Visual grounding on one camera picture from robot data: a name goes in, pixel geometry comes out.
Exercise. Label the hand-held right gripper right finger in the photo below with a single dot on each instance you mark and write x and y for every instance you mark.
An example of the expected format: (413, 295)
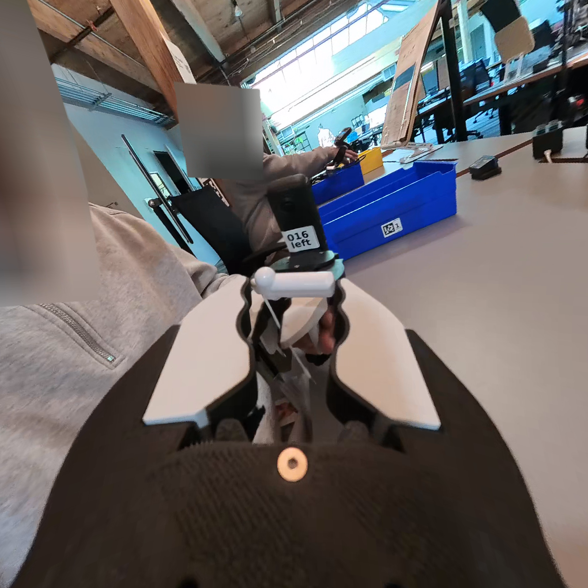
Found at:
(386, 367)

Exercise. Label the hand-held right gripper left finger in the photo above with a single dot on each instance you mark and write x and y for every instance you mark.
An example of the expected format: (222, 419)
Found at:
(202, 358)

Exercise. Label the white plastic security tag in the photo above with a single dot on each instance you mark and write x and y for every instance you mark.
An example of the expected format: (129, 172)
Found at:
(298, 285)

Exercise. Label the person's left forearm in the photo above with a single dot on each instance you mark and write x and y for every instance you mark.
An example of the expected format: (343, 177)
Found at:
(151, 266)

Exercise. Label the grey desk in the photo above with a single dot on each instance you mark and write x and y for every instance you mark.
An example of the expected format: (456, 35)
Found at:
(505, 275)

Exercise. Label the brown office desk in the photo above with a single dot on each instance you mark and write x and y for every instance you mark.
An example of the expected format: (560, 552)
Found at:
(528, 78)

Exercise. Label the person's left hand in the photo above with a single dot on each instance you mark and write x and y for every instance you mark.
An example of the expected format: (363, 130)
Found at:
(327, 335)

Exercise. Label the small blue plastic bin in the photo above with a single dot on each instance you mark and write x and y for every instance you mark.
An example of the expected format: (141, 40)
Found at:
(335, 183)

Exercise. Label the black office chair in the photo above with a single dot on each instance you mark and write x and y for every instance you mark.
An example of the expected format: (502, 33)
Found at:
(206, 220)

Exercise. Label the yellow plastic bin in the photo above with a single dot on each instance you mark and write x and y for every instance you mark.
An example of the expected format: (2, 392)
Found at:
(371, 160)

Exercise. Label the large blue plastic bin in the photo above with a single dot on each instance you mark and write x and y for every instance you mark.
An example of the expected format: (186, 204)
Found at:
(390, 202)

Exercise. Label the white board stand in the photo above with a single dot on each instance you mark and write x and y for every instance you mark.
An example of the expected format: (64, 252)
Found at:
(413, 151)

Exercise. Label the brown cardboard board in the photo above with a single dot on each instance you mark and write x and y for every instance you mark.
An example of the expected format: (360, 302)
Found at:
(406, 92)

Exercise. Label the small black flat device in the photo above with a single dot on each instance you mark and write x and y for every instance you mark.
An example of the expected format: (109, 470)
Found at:
(484, 167)

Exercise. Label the black power box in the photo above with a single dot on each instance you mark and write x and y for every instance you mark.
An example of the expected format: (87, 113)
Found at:
(547, 138)

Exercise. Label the black and tan board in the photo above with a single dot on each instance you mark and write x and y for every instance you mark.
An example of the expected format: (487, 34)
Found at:
(514, 39)

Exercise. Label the black metal post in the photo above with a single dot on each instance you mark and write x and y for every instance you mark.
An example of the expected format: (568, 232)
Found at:
(452, 69)

